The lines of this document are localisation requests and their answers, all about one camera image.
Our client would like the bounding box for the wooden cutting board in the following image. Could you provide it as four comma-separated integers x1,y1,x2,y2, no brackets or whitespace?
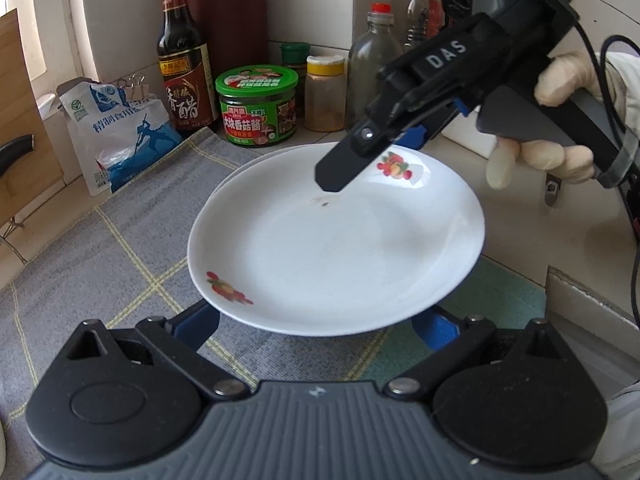
0,9,65,226

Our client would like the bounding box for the dark red knife block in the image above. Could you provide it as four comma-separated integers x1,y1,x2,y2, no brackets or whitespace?
185,0,268,96

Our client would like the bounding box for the black handled kitchen knife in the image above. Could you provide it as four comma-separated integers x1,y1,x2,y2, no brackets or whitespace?
0,133,35,178

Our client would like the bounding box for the metal binder clip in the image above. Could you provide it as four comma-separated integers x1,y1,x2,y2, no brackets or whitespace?
117,74,147,103

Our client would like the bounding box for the white and blue salt bag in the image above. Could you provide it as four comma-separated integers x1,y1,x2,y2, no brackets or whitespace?
57,80,183,196

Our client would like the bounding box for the glass bottle with red cap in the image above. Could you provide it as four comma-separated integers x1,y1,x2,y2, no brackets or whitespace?
346,2,403,133

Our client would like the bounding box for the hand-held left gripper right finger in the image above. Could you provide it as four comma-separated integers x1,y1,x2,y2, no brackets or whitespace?
382,307,586,403

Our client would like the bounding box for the clear plastic bottle orange cap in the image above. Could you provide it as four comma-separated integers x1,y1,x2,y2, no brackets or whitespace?
405,0,446,53

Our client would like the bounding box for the dark vinegar bottle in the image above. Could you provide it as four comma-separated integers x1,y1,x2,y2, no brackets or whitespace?
157,0,216,133

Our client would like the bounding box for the person's right hand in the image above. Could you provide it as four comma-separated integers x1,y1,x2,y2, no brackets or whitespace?
486,51,621,191

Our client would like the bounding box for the grey and teal checked towel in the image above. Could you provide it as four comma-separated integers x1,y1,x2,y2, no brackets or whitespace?
0,127,548,441

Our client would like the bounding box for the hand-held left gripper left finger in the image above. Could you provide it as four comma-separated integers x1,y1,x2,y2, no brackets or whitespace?
65,300,251,401

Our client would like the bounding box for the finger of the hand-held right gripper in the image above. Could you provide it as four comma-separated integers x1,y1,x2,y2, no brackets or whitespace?
397,102,468,151
315,87,451,193

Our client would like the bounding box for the black cable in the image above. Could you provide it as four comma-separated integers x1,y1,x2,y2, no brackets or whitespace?
572,17,640,321

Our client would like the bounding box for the yellow lidded spice jar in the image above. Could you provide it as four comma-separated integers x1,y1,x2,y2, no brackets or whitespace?
305,55,347,132

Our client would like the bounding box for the green lidded sauce jar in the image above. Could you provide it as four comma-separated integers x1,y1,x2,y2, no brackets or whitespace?
215,65,299,147

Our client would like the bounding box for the green lidded spice jar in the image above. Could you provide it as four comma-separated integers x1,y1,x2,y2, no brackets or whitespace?
280,42,311,96

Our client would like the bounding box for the person's right forearm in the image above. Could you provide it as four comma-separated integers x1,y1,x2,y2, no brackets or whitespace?
597,52,640,146

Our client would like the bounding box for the person's white hoodie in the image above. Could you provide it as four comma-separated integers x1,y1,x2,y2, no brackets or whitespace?
592,382,640,480

